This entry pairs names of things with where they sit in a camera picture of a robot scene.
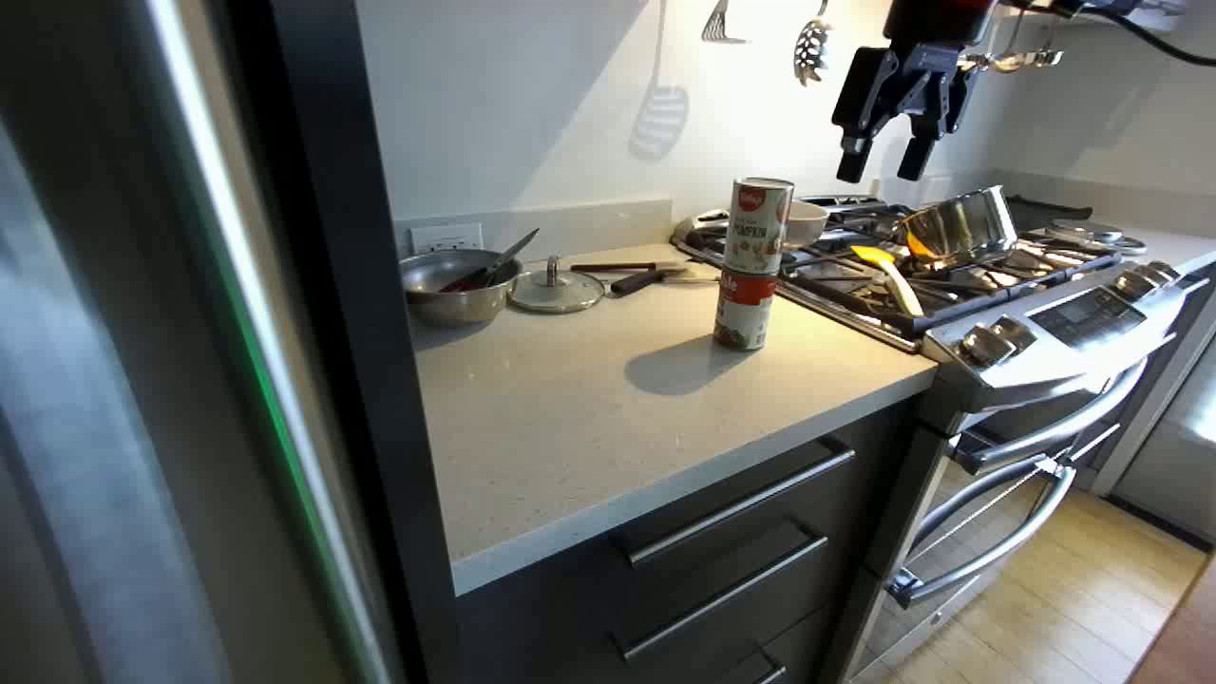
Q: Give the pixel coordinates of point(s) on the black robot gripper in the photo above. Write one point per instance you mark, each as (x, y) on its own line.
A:
(912, 74)

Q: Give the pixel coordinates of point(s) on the yellow handled spatula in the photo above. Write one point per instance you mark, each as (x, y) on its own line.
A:
(903, 291)

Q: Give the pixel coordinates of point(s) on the hanging slotted spatula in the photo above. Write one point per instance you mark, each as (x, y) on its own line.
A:
(661, 113)

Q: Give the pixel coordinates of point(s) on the dark grey drawer cabinet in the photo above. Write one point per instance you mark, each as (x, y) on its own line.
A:
(699, 588)

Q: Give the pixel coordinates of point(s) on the black handled can opener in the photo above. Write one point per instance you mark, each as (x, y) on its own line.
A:
(630, 277)

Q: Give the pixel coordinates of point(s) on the stainless steel refrigerator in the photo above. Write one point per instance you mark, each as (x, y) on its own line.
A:
(212, 457)

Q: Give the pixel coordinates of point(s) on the round metal pot lid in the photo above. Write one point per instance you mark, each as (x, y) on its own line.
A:
(556, 291)

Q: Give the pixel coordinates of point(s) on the hanging metal whisk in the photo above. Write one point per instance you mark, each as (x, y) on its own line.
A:
(809, 49)

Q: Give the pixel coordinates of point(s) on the steel mixing bowl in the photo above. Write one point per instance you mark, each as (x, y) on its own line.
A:
(443, 286)

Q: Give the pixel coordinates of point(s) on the stainless steel gas stove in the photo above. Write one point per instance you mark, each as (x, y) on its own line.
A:
(1034, 353)

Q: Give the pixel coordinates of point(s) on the soup can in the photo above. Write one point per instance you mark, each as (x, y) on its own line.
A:
(741, 311)
(758, 227)

